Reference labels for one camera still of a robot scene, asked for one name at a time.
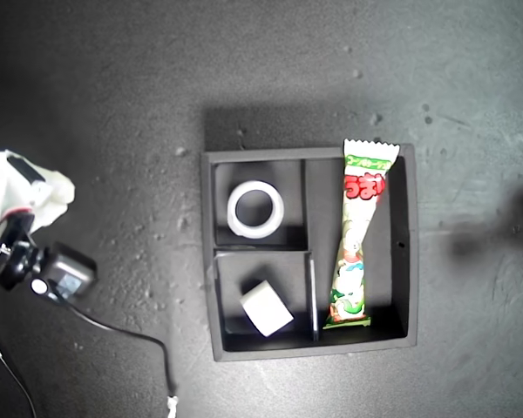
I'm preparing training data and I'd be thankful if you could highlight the large white tape roll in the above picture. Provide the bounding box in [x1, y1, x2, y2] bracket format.
[226, 180, 286, 239]

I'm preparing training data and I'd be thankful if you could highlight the green printed snack bar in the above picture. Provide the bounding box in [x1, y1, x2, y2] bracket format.
[322, 138, 402, 330]

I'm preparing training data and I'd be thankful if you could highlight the small white tape roll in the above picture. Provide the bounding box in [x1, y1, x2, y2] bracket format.
[239, 279, 295, 338]

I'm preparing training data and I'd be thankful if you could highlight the black compartment tray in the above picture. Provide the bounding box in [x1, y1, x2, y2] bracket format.
[200, 142, 420, 363]

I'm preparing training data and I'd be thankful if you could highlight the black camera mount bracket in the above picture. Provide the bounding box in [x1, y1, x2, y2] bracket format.
[0, 212, 50, 293]

